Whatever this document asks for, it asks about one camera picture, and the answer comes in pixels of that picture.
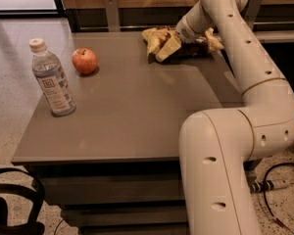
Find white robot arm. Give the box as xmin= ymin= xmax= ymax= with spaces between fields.
xmin=176 ymin=0 xmax=294 ymax=235

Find red apple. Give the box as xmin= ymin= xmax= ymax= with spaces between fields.
xmin=72 ymin=48 xmax=98 ymax=75

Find left metal wall bracket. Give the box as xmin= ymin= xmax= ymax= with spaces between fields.
xmin=104 ymin=0 xmax=121 ymax=32

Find right metal wall bracket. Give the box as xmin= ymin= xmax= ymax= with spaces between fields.
xmin=244 ymin=0 xmax=263 ymax=24

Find metal wall bracket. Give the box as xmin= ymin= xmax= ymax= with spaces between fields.
xmin=244 ymin=0 xmax=263 ymax=24
xmin=104 ymin=0 xmax=121 ymax=32

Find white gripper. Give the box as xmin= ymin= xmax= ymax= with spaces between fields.
xmin=156 ymin=16 xmax=224 ymax=63

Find clear plastic water bottle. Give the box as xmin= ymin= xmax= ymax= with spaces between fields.
xmin=28 ymin=38 xmax=76 ymax=117

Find brown chip bag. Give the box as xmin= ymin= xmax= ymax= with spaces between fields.
xmin=142 ymin=26 xmax=211 ymax=62

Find white power strip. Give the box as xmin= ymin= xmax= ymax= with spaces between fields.
xmin=250 ymin=179 xmax=290 ymax=194

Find black floor cable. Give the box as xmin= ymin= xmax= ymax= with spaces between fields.
xmin=256 ymin=162 xmax=294 ymax=235

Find grey drawer cabinet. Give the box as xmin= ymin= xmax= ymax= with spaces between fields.
xmin=13 ymin=32 xmax=243 ymax=233

